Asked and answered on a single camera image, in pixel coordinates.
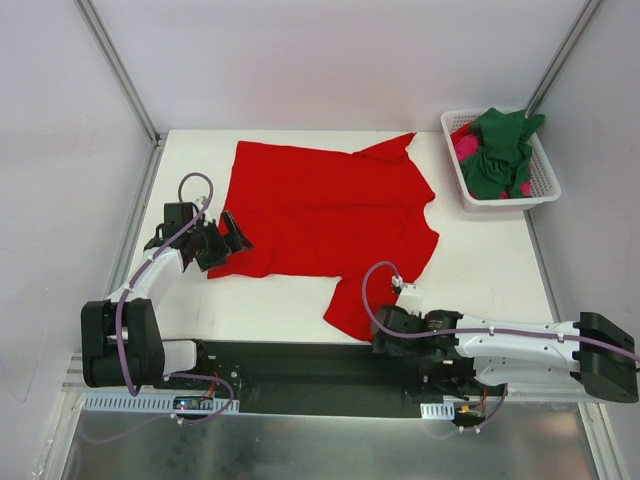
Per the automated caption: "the left aluminium frame post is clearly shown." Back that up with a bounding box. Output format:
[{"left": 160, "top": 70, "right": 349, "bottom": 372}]
[{"left": 74, "top": 0, "right": 169, "bottom": 146}]

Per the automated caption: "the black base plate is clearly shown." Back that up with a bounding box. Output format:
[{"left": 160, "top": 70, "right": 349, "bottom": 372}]
[{"left": 156, "top": 339, "right": 503, "bottom": 418}]

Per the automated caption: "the white cable duct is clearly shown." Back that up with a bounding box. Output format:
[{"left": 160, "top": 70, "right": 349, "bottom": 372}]
[
  {"left": 420, "top": 401, "right": 455, "bottom": 421},
  {"left": 83, "top": 393, "right": 240, "bottom": 417}
]

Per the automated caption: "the red t-shirt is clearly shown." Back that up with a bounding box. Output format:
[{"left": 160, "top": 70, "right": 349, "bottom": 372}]
[{"left": 208, "top": 133, "right": 439, "bottom": 341}]

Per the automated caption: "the pink garment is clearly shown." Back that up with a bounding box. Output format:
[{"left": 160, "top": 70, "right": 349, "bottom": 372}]
[{"left": 450, "top": 124, "right": 482, "bottom": 162}]

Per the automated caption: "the aluminium frame post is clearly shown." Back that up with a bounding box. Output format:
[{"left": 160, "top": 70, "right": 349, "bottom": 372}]
[
  {"left": 525, "top": 0, "right": 606, "bottom": 116},
  {"left": 74, "top": 0, "right": 169, "bottom": 146}
]

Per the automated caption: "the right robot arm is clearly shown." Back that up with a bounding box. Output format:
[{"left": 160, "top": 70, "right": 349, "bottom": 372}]
[{"left": 370, "top": 306, "right": 639, "bottom": 404}]

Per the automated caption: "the green t-shirt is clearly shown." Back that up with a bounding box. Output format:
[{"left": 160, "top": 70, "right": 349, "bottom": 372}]
[{"left": 460, "top": 108, "right": 546, "bottom": 200}]

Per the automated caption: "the right white cable duct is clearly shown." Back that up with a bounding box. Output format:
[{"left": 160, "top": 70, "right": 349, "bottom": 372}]
[{"left": 420, "top": 401, "right": 455, "bottom": 421}]

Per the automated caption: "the left white cable duct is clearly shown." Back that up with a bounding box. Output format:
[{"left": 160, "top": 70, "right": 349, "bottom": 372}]
[{"left": 83, "top": 393, "right": 240, "bottom": 417}]

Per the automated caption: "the right aluminium frame post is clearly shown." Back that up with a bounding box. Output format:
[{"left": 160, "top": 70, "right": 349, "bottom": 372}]
[{"left": 525, "top": 0, "right": 606, "bottom": 116}]

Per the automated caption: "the white plastic basket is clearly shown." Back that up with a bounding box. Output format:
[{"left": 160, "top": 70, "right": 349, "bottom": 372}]
[{"left": 440, "top": 108, "right": 561, "bottom": 213}]

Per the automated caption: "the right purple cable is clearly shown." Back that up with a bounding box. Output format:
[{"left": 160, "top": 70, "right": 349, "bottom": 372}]
[{"left": 362, "top": 261, "right": 640, "bottom": 434}]

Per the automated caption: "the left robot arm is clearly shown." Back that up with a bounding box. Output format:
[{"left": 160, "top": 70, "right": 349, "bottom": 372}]
[{"left": 81, "top": 202, "right": 253, "bottom": 390}]

